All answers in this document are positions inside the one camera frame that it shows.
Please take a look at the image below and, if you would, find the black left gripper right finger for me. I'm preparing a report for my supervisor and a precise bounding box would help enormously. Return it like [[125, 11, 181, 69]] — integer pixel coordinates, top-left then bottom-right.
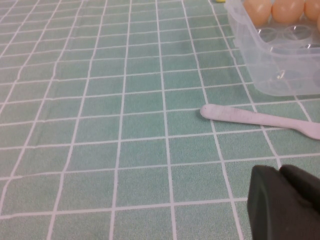
[[278, 163, 320, 209]]

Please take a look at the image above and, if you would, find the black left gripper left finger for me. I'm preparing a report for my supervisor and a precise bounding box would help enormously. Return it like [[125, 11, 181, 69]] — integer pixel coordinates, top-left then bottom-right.
[[246, 164, 320, 240]]

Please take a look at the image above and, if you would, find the clear plastic egg box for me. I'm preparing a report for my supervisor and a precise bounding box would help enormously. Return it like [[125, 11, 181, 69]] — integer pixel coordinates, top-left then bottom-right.
[[223, 0, 320, 97]]

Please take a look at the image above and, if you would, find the beige plastic egg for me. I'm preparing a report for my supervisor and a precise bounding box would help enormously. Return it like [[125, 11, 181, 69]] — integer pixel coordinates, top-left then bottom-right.
[[304, 0, 320, 22], [243, 0, 273, 27], [271, 0, 306, 25]]

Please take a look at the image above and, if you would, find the pink plastic knife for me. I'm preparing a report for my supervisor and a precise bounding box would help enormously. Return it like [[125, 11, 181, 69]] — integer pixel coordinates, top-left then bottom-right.
[[200, 103, 320, 140]]

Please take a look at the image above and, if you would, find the green checked tablecloth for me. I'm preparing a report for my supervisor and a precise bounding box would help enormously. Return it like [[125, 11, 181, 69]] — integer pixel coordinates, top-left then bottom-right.
[[0, 0, 320, 240]]

